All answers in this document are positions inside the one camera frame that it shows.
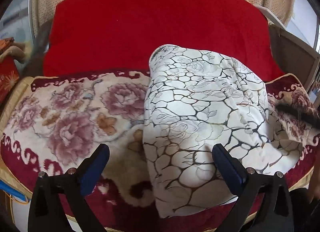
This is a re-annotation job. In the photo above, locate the white black patterned coat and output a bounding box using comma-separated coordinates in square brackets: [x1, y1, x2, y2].
[143, 45, 306, 218]

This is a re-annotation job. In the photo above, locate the blue yellow plastic toy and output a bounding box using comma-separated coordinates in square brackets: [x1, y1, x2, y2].
[0, 181, 30, 205]

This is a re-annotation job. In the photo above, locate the floral plush blanket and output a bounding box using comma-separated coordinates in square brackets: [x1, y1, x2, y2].
[1, 71, 319, 231]

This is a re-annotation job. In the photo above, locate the white board on crib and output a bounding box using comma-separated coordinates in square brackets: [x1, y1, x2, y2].
[254, 5, 286, 30]

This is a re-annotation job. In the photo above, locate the red gift box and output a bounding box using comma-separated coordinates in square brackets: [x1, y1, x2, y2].
[0, 56, 20, 103]

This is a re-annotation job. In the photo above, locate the beige garment on box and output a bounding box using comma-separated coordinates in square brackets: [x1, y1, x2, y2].
[0, 43, 32, 64]

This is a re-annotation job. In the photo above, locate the orange black folded cloth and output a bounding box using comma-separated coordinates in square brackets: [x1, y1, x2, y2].
[0, 37, 15, 54]

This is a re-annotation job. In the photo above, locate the red sofa cover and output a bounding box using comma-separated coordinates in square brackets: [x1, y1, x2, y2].
[43, 0, 283, 82]

